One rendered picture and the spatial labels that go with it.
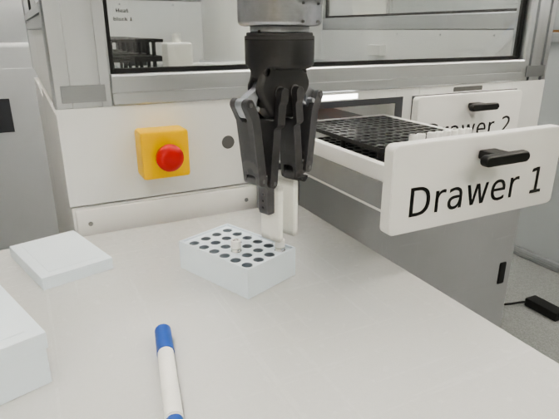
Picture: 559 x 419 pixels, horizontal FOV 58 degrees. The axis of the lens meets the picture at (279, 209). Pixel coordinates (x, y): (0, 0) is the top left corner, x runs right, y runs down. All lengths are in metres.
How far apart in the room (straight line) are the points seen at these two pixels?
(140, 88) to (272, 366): 0.48
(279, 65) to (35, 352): 0.35
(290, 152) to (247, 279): 0.16
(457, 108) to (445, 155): 0.47
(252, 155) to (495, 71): 0.75
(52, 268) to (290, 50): 0.38
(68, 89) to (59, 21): 0.09
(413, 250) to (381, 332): 0.63
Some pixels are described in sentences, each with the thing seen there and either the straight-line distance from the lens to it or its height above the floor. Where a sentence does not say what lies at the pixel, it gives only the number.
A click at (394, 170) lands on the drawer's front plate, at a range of 0.59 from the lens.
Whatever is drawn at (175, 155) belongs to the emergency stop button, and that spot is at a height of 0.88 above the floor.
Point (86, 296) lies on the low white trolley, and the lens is 0.63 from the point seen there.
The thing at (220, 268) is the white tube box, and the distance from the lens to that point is 0.60.
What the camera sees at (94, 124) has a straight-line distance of 0.79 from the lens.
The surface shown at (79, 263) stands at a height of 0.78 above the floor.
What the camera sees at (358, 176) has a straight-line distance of 0.67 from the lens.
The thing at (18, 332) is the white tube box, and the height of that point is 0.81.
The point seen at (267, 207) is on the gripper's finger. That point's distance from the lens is 0.58.
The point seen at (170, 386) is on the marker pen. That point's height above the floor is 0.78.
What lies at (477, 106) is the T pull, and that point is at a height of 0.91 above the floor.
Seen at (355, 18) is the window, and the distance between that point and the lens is 0.96.
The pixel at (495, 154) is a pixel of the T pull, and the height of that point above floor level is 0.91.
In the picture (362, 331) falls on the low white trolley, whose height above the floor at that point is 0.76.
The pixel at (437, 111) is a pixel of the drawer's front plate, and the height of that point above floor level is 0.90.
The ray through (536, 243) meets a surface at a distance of 2.70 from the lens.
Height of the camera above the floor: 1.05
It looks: 20 degrees down
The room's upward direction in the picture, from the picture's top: straight up
